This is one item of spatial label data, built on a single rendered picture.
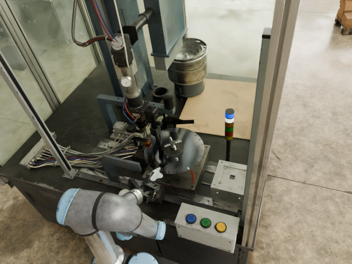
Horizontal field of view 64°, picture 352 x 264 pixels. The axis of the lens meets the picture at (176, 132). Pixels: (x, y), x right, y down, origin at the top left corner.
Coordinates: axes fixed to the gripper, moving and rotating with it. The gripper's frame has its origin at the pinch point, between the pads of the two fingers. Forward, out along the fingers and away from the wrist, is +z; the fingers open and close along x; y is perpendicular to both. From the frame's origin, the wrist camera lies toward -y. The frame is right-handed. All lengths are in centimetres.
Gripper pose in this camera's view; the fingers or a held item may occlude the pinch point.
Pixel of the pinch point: (156, 179)
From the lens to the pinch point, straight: 151.6
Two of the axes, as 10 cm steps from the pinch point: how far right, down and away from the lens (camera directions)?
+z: 4.8, -1.8, 8.6
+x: 1.9, -9.3, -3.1
